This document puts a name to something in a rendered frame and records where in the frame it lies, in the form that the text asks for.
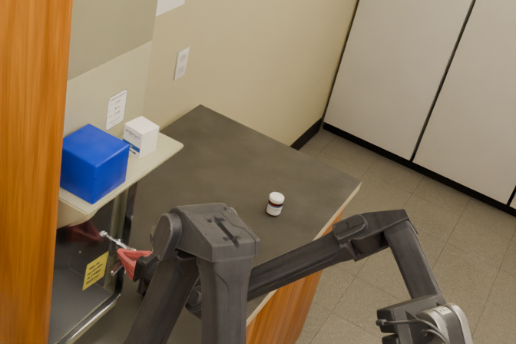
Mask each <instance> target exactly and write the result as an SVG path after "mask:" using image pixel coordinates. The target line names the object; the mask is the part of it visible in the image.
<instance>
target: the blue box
mask: <svg viewBox="0 0 516 344"><path fill-rule="evenodd" d="M129 150H130V145H129V144H128V143H126V142H124V141H122V140H120V139H118V138H116V137H114V136H113V135H111V134H109V133H107V132H105V131H103V130H101V129H99V128H97V127H95V126H93V125H91V124H87V125H85V126H84V127H82V128H81V129H79V130H77V131H75V132H74V133H72V134H70V135H68V136H67V137H65V138H63V144H62V155H61V176H60V187H61V188H63V189H65V190H67V191H68V192H70V193H72V194H74V195H76V196H77V197H80V198H81V199H83V200H85V201H87V202H89V203H90V204H94V203H96V202H98V201H99V200H100V199H101V198H103V197H104V196H106V195H107V194H109V193H110V192H111V191H112V190H114V189H116V188H117V187H119V186H120V185H122V183H124V182H125V180H126V173H127V162H128V157H129Z"/></svg>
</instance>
